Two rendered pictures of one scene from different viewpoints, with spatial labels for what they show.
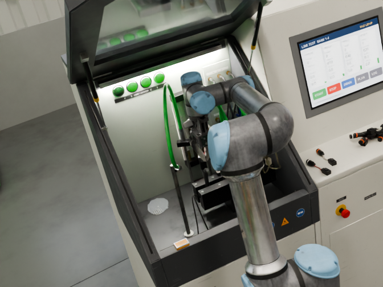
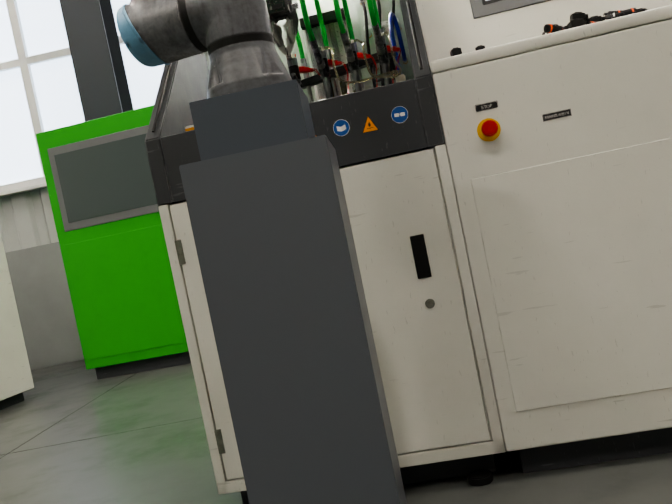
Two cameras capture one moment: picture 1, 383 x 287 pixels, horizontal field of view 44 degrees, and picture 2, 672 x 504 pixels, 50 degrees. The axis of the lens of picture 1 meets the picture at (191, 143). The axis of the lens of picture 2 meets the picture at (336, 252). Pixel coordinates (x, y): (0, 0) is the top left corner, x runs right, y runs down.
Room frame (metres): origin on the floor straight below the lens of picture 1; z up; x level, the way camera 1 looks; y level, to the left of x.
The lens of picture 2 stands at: (-0.17, -0.91, 0.65)
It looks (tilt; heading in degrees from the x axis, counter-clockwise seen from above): 2 degrees down; 26
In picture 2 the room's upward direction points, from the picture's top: 11 degrees counter-clockwise
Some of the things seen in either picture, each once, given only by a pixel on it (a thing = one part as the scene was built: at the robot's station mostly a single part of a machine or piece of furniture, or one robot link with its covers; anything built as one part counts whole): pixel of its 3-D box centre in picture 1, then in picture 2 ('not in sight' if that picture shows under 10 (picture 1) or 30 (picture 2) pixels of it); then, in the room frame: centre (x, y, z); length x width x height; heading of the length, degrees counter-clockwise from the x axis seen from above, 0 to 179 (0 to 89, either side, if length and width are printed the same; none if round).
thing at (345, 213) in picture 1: (343, 212); (489, 129); (1.45, -0.54, 0.80); 0.05 x 0.04 x 0.05; 107
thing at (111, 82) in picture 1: (162, 65); not in sight; (1.84, 0.05, 1.43); 0.54 x 0.03 x 0.02; 107
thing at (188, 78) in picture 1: (192, 89); not in sight; (1.53, -0.05, 1.43); 0.09 x 0.08 x 0.11; 8
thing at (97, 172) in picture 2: not in sight; (162, 239); (3.76, 2.31, 0.81); 1.05 x 0.81 x 1.62; 106
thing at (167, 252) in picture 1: (238, 237); (291, 143); (1.36, -0.10, 0.87); 0.62 x 0.04 x 0.16; 107
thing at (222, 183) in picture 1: (235, 188); not in sight; (1.62, -0.14, 0.91); 0.34 x 0.10 x 0.15; 107
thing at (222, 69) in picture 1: (222, 96); (381, 29); (1.91, -0.18, 1.20); 0.13 x 0.03 x 0.31; 107
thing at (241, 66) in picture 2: not in sight; (246, 71); (0.93, -0.27, 0.95); 0.15 x 0.15 x 0.10
